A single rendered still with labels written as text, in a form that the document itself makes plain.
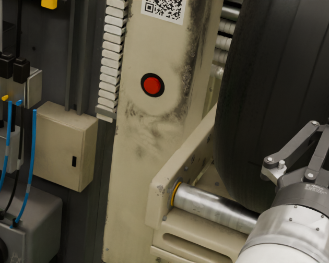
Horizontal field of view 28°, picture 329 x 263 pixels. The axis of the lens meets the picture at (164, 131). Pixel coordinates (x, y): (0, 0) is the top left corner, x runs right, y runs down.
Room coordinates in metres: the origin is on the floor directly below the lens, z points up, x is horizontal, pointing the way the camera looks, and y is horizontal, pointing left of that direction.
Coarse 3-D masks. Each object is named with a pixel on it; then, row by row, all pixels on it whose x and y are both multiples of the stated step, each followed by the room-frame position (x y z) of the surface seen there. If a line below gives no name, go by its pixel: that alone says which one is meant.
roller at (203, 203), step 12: (180, 192) 0.90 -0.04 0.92; (192, 192) 0.90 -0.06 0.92; (204, 192) 0.91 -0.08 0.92; (180, 204) 0.90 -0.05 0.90; (192, 204) 0.89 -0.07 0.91; (204, 204) 0.89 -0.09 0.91; (216, 204) 0.89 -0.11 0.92; (228, 204) 0.89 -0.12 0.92; (240, 204) 0.89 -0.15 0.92; (204, 216) 0.88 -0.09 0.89; (216, 216) 0.87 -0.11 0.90; (228, 216) 0.87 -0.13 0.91; (240, 216) 0.87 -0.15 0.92; (252, 216) 0.87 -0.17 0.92; (240, 228) 0.86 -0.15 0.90; (252, 228) 0.85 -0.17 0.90
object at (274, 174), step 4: (280, 160) 0.57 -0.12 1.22; (280, 164) 0.57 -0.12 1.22; (284, 164) 0.57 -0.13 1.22; (264, 168) 0.56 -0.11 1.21; (276, 168) 0.57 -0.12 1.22; (280, 168) 0.57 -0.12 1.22; (284, 168) 0.57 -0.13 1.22; (264, 172) 0.56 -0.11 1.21; (268, 172) 0.56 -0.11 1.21; (272, 172) 0.56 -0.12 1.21; (276, 172) 0.56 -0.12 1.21; (280, 172) 0.56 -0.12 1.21; (284, 172) 0.56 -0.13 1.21; (268, 176) 0.56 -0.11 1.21; (272, 176) 0.56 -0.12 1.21; (276, 176) 0.55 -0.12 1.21; (272, 180) 0.56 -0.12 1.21; (276, 180) 0.55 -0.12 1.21; (276, 184) 0.55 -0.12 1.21
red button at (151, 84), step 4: (148, 80) 1.00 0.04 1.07; (152, 80) 1.00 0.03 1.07; (156, 80) 1.00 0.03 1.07; (144, 84) 1.01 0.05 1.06; (148, 84) 1.00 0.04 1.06; (152, 84) 1.00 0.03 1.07; (156, 84) 1.00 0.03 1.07; (148, 88) 1.00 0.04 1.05; (152, 88) 1.00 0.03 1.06; (156, 88) 1.00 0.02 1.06; (148, 92) 1.00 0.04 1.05; (152, 92) 1.00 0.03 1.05; (156, 92) 1.00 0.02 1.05
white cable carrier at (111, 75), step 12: (108, 0) 1.05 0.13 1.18; (120, 0) 1.04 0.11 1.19; (108, 12) 1.05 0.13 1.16; (120, 12) 1.04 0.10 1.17; (108, 24) 1.05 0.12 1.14; (120, 24) 1.04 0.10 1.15; (108, 36) 1.05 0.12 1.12; (120, 36) 1.04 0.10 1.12; (108, 48) 1.05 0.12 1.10; (120, 48) 1.04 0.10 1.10; (108, 60) 1.05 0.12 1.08; (120, 60) 1.07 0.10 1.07; (108, 72) 1.04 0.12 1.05; (120, 72) 1.05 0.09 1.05; (108, 84) 1.04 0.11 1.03; (108, 96) 1.04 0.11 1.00; (108, 108) 1.04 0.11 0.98; (108, 120) 1.04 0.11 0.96
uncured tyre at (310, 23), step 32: (256, 0) 0.80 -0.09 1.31; (288, 0) 0.77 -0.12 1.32; (320, 0) 0.77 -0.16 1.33; (256, 32) 0.77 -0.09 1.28; (288, 32) 0.75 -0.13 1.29; (320, 32) 0.75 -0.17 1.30; (256, 64) 0.75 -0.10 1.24; (288, 64) 0.74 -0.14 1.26; (320, 64) 0.73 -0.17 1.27; (224, 96) 0.78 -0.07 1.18; (256, 96) 0.74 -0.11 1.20; (288, 96) 0.73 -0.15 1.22; (320, 96) 0.72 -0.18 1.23; (224, 128) 0.78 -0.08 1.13; (256, 128) 0.74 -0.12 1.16; (288, 128) 0.72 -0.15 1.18; (224, 160) 0.78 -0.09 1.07; (256, 160) 0.74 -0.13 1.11; (256, 192) 0.76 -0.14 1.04
